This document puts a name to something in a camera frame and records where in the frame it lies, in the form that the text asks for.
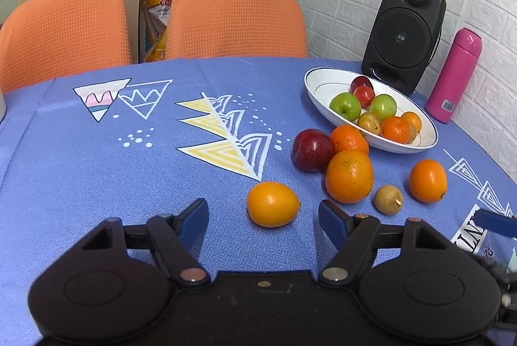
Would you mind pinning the blue printed tablecloth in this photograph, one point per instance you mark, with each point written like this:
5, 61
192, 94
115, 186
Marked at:
161, 176

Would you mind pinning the small brown longan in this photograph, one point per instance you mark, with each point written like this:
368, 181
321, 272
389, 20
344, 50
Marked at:
413, 137

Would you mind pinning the white plate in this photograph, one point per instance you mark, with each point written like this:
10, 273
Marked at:
323, 83

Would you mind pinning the green apple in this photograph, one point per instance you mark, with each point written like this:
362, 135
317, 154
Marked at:
344, 106
383, 106

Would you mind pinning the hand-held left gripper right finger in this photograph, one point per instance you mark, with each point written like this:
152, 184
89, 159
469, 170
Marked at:
333, 224

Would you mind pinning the red-yellow plum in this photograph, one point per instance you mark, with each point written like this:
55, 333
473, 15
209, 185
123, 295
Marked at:
368, 123

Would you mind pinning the large orange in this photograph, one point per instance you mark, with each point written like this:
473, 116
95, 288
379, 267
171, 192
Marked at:
349, 176

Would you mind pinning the dark red plum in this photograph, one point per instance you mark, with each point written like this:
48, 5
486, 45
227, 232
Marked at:
359, 81

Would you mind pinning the pink bottle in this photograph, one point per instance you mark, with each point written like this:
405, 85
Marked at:
456, 75

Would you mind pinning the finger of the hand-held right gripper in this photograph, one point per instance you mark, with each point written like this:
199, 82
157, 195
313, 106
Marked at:
499, 222

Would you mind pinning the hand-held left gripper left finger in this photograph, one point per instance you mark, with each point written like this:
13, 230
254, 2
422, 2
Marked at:
194, 224

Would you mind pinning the small orange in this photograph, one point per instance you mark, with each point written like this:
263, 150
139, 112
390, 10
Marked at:
413, 119

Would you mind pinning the mandarin orange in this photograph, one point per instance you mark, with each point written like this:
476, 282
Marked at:
349, 138
396, 129

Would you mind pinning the black speaker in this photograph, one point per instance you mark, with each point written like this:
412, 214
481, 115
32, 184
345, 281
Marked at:
400, 38

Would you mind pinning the orange chair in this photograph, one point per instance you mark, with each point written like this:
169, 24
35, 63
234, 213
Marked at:
234, 18
60, 34

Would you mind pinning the dark red apple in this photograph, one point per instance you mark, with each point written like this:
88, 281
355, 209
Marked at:
313, 150

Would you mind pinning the yellow plastic bag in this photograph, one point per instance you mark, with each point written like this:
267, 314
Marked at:
157, 6

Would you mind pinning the brown kiwi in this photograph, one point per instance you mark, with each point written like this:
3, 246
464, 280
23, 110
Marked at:
388, 199

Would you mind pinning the small red apple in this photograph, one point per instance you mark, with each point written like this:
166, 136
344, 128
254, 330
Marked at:
364, 96

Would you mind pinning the oval orange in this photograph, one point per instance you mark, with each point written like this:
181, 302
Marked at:
273, 204

